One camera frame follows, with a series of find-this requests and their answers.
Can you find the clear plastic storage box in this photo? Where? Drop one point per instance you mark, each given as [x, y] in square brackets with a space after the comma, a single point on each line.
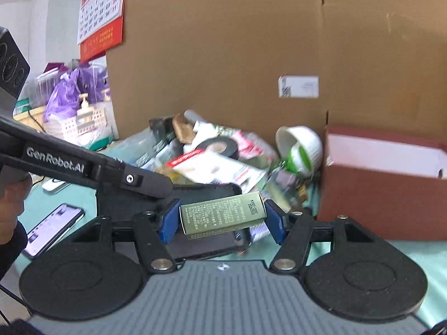
[43, 85]

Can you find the large brown cardboard sheet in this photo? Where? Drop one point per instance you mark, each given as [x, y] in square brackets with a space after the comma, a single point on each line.
[227, 59]

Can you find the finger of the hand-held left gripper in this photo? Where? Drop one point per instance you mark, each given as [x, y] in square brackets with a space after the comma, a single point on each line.
[146, 183]

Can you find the white and red packet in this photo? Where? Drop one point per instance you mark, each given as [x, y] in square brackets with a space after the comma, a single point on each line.
[209, 167]

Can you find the pink and red packet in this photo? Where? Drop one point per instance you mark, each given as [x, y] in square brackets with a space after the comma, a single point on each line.
[251, 146]

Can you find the black tape roll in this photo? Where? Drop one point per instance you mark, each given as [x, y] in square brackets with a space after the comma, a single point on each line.
[227, 146]

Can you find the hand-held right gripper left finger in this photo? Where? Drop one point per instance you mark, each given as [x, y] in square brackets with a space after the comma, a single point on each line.
[169, 223]

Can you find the dark small box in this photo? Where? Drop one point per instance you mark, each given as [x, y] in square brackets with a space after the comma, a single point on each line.
[160, 131]

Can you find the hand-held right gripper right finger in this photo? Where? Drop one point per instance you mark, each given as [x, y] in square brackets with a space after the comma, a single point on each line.
[276, 225]

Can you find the red wall calendar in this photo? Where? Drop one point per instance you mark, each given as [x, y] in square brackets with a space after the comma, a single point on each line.
[101, 7]

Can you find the white perforated basket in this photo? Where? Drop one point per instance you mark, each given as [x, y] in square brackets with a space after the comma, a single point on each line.
[87, 120]

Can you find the torn brown cardboard piece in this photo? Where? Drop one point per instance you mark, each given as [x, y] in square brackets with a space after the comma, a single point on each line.
[181, 127]

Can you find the black plastic tray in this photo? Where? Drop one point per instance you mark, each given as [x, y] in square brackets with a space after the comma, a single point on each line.
[122, 206]

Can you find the green and white cup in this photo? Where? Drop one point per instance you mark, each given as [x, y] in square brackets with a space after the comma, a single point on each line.
[297, 160]

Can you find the white shipping label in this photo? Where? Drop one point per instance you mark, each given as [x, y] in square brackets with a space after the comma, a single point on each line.
[298, 86]

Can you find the white flat device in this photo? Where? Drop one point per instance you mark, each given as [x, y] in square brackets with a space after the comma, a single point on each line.
[54, 185]

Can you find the small olive green box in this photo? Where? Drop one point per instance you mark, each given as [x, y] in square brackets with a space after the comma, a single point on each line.
[223, 214]

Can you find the purple plastic bag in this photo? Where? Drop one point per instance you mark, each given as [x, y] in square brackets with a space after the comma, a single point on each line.
[63, 94]

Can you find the maroon cardboard box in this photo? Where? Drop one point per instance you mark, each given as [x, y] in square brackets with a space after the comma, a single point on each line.
[366, 202]

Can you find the black smartphone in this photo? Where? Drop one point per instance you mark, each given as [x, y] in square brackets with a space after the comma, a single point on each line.
[52, 228]

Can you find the white ribbed bowl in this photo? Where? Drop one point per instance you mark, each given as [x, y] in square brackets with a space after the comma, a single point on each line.
[307, 143]

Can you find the teal desktop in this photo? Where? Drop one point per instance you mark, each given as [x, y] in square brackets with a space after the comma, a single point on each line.
[419, 254]

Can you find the person's left hand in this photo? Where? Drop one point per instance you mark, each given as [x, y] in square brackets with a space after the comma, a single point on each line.
[10, 213]

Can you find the person's left forearm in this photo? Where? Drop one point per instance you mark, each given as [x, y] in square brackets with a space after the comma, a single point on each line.
[10, 251]

